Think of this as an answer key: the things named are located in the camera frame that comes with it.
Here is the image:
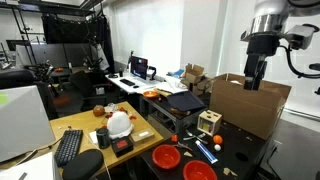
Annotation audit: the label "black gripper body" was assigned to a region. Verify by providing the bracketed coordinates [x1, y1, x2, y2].
[244, 34, 280, 78]

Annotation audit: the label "blue white toothpaste tube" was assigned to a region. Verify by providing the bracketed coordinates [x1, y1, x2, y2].
[194, 139, 219, 165]

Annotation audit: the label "large open cardboard box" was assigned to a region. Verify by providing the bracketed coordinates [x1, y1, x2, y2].
[209, 72, 292, 141]

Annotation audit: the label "small open cardboard box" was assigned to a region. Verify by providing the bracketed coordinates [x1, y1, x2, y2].
[191, 77, 214, 97]
[184, 63, 206, 84]

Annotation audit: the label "wooden shape sorter box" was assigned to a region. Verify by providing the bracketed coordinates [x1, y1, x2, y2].
[196, 110, 223, 137]

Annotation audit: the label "orange ball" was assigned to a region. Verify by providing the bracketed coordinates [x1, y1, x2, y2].
[213, 134, 224, 145]

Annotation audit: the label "dark blue bin lid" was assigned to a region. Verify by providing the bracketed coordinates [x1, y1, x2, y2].
[166, 90, 208, 113]

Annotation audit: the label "white crumpled sheets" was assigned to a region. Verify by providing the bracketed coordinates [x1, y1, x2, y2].
[154, 75, 188, 95]

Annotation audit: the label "metal spoon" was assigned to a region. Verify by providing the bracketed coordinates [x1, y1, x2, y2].
[182, 132, 207, 142]

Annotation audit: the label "black metal side table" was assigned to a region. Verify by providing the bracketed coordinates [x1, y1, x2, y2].
[139, 94, 201, 134]

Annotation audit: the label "tan tape scrap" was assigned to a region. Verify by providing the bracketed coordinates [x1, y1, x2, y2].
[223, 167, 238, 177]

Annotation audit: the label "orange plate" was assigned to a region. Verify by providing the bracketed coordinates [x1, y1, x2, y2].
[142, 90, 159, 99]

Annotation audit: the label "red plastic bowl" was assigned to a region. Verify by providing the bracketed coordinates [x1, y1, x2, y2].
[151, 144, 182, 170]
[182, 159, 218, 180]

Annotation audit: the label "lit computer monitor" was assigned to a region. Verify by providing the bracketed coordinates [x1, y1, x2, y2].
[129, 55, 149, 80]

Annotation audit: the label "small tan cardboard box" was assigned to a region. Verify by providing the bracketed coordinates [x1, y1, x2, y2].
[130, 128, 156, 145]

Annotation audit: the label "slim black keyboard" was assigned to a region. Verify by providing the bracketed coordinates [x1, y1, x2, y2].
[119, 78, 136, 87]

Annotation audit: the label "white office desk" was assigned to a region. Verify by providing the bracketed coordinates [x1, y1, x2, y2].
[105, 73, 158, 95]

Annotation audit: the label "white chicken plush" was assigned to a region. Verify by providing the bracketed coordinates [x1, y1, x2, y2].
[106, 110, 134, 140]

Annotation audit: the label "clear plastic packaging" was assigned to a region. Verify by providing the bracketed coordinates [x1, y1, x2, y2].
[104, 102, 118, 114]

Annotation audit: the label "black box red label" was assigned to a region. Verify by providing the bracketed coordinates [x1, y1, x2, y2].
[110, 136, 134, 158]

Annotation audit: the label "white hanging cloth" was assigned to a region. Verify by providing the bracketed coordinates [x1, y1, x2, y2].
[89, 43, 110, 71]

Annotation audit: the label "brown ball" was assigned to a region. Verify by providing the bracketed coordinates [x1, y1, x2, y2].
[92, 104, 106, 118]

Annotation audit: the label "black cylinder speaker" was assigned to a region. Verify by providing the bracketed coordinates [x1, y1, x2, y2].
[95, 127, 111, 150]

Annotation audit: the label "black office chair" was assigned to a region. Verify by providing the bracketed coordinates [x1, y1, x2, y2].
[0, 68, 59, 121]
[68, 70, 114, 111]

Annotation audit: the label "wooden desk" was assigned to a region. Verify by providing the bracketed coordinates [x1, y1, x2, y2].
[0, 100, 165, 171]

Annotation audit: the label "black oval cushion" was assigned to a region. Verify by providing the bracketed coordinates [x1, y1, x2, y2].
[61, 148, 105, 180]

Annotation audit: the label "black curtain backdrop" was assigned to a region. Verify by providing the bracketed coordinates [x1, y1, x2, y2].
[41, 13, 114, 73]

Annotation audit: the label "grey partition board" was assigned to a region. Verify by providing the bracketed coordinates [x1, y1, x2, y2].
[14, 43, 94, 69]

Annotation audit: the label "silver computer monitor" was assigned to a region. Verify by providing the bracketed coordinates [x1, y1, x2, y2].
[0, 85, 57, 164]

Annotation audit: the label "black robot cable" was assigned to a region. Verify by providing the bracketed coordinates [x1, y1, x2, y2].
[278, 43, 320, 80]

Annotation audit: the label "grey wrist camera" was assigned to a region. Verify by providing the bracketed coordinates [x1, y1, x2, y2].
[285, 23, 316, 51]

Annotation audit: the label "black handled pliers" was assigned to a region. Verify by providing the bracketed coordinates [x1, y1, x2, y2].
[173, 142, 194, 152]

